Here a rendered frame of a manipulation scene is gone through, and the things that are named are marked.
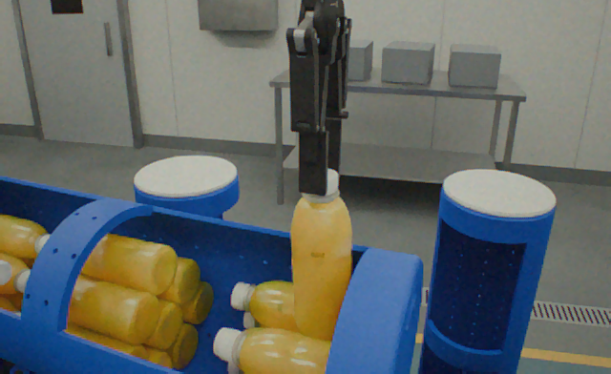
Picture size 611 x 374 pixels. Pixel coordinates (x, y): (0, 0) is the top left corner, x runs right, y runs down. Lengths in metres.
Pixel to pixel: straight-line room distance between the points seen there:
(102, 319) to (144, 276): 0.08
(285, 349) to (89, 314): 0.28
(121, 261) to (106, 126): 4.32
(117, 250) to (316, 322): 0.30
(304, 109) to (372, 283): 0.20
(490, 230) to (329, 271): 0.71
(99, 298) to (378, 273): 0.37
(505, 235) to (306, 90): 0.84
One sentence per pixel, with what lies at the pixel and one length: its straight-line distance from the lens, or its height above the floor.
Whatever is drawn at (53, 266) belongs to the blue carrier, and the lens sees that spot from 0.69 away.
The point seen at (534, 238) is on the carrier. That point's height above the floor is 0.97.
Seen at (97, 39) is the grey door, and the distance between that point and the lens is 4.82.
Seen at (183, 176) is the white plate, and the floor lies 1.04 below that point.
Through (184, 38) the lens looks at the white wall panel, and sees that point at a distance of 4.40.
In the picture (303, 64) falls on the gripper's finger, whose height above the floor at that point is 1.46.
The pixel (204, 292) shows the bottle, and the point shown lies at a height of 1.06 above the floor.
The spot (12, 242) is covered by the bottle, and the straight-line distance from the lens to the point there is 0.96.
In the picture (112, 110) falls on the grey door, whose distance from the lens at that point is 4.90.
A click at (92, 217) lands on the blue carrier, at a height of 1.23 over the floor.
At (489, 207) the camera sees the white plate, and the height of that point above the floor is 1.04.
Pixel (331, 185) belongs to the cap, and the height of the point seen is 1.33.
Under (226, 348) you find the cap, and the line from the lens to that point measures 0.62.
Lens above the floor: 1.53
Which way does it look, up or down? 22 degrees down
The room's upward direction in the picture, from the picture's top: straight up
